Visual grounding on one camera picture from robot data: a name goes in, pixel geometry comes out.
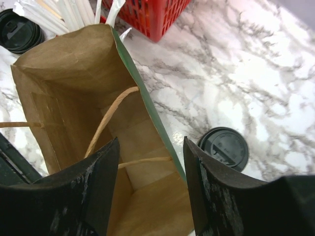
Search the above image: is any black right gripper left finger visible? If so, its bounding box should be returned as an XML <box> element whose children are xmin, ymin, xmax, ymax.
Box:
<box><xmin>0</xmin><ymin>139</ymin><xmax>120</xmax><ymax>236</ymax></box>

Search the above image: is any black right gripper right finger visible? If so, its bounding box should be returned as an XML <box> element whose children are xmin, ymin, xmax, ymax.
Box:
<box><xmin>183</xmin><ymin>138</ymin><xmax>315</xmax><ymax>236</ymax></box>

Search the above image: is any black plastic cup lid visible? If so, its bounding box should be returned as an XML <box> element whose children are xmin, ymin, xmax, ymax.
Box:
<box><xmin>197</xmin><ymin>127</ymin><xmax>249</xmax><ymax>172</ymax></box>

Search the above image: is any brown paper bag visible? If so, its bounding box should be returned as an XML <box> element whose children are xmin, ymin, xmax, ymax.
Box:
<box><xmin>11</xmin><ymin>24</ymin><xmax>194</xmax><ymax>236</ymax></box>

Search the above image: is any stack of black cup lids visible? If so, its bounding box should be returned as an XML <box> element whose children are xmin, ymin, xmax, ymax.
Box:
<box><xmin>0</xmin><ymin>9</ymin><xmax>45</xmax><ymax>55</ymax></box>

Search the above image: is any red straw holder cup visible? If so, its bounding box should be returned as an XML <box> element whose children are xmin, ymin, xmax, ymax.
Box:
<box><xmin>100</xmin><ymin>15</ymin><xmax>106</xmax><ymax>24</ymax></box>

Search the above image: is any white wrapped straws bundle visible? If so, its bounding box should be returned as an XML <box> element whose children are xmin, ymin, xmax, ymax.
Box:
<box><xmin>12</xmin><ymin>0</ymin><xmax>133</xmax><ymax>41</ymax></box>

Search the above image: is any red plastic shopping basket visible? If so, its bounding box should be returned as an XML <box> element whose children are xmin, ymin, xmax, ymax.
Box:
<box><xmin>102</xmin><ymin>0</ymin><xmax>192</xmax><ymax>43</ymax></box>

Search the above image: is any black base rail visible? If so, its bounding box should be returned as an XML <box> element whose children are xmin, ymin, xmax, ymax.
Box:
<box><xmin>0</xmin><ymin>134</ymin><xmax>42</xmax><ymax>186</ymax></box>

